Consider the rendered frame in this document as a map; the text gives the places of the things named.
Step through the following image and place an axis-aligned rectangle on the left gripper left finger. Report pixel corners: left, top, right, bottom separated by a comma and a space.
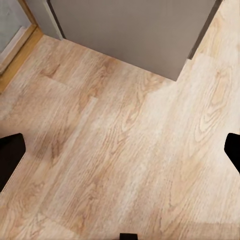
0, 133, 26, 193

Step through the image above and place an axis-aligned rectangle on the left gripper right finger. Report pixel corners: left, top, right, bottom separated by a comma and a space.
224, 133, 240, 173

